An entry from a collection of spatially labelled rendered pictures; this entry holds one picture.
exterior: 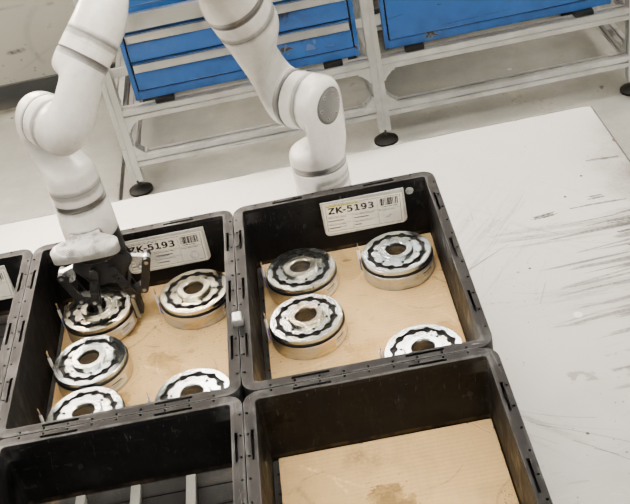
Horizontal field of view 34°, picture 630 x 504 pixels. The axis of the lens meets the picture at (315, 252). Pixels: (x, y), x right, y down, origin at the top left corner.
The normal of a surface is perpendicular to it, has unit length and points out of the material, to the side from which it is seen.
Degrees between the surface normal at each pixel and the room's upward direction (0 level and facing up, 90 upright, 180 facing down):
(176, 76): 90
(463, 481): 0
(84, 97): 78
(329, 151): 91
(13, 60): 90
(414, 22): 90
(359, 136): 0
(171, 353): 0
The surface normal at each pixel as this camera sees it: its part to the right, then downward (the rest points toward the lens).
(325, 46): 0.11, 0.57
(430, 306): -0.17, -0.80
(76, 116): 0.73, 0.04
